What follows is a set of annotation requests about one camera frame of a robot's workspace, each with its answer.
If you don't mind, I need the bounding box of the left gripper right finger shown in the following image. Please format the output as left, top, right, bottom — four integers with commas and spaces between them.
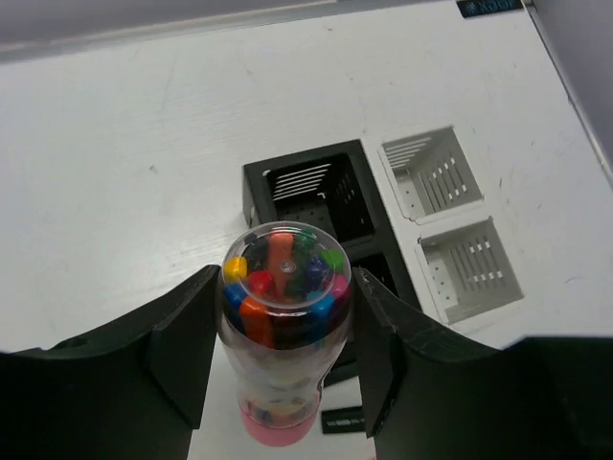
352, 268, 612, 459

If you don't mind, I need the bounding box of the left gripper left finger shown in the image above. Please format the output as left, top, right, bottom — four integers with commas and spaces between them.
1, 265, 219, 459

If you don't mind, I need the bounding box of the orange cap black highlighter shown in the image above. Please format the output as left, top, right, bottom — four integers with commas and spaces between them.
320, 405, 365, 435

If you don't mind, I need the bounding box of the clear tube of crayons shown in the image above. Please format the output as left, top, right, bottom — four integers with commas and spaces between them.
216, 220, 352, 448

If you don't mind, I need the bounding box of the white slotted pen holder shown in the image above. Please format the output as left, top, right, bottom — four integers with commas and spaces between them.
377, 126, 524, 331

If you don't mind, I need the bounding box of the black slotted pen holder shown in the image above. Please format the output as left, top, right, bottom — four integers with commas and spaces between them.
242, 140, 420, 309

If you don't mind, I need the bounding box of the right blue corner label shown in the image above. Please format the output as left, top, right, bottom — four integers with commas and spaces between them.
456, 0, 524, 19

